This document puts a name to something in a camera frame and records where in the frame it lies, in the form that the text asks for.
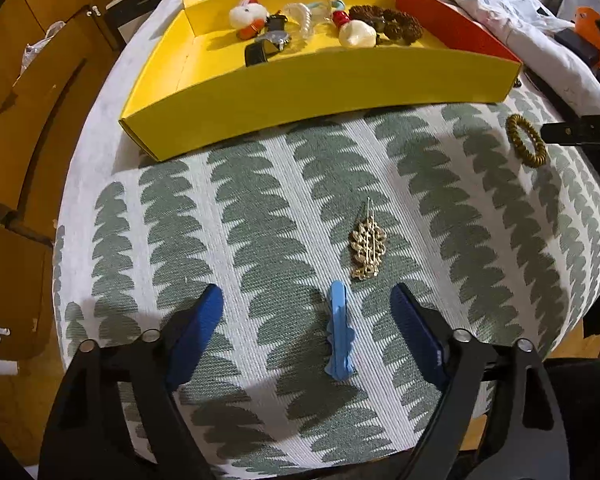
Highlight olive spiral hair tie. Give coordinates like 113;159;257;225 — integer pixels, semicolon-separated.
505;112;550;169

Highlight small blue hair clip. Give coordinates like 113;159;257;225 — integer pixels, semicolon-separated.
325;281;355;382

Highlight gold filigree leaf hairpin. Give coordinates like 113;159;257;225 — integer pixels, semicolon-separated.
349;197;387;281

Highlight brown rudraksha bead bracelet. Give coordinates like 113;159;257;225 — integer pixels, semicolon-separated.
348;3;425;45

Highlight white shell hair clip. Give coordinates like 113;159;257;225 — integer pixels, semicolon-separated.
338;20;377;49

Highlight red three-ball hair clip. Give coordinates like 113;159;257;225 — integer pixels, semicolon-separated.
332;10;350;30

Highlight black leather wrist watch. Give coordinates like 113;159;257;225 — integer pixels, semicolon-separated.
245;13;290;67

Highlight white plush duck clip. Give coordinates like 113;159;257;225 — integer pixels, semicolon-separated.
228;3;268;41

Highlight pearl clear claw clip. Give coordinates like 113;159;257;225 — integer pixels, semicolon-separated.
283;1;332;42

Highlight dark navy jewelry box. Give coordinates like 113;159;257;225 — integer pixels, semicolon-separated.
554;28;600;67

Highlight orange plastic basket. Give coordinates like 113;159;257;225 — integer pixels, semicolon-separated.
574;6;600;67

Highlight green leaf patterned bedspread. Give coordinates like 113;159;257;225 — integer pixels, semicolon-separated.
53;0;600;479

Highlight white patterned duvet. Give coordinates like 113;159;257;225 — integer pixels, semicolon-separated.
453;0;600;116

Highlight yellow cardboard box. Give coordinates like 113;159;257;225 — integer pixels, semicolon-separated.
119;0;521;162

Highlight wooden wardrobe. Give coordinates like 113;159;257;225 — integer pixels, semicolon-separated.
0;0;117;361

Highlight dark bedside drawer cabinet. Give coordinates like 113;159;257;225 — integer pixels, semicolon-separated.
105;0;161;44

